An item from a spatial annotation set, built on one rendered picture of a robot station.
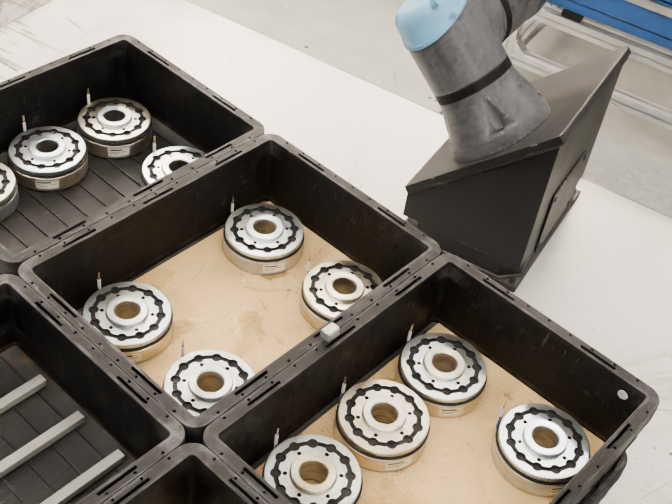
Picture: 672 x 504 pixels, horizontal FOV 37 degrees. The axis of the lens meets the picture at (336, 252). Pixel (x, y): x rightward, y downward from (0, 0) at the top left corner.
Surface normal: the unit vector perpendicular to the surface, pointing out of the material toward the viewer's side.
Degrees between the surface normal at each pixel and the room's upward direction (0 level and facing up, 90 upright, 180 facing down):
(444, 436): 0
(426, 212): 90
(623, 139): 0
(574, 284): 0
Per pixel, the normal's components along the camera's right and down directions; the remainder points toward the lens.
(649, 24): -0.53, 0.54
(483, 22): 0.62, -0.11
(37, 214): 0.11, -0.72
